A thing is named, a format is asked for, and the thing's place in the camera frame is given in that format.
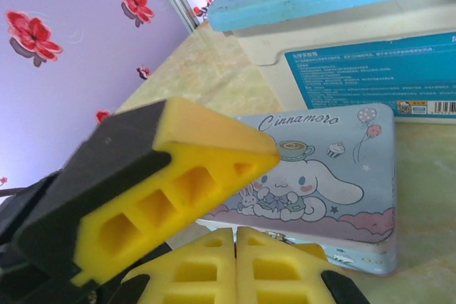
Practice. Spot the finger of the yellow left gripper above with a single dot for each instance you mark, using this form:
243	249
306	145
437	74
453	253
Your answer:
149	193

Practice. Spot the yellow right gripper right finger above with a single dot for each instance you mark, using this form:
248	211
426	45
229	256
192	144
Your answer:
281	275

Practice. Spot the light blue tissue pack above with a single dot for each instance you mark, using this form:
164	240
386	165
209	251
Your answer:
342	183

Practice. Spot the white storage box blue lid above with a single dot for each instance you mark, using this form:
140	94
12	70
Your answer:
342	33

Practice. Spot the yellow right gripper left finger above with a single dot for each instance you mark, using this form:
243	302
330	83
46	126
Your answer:
185	275

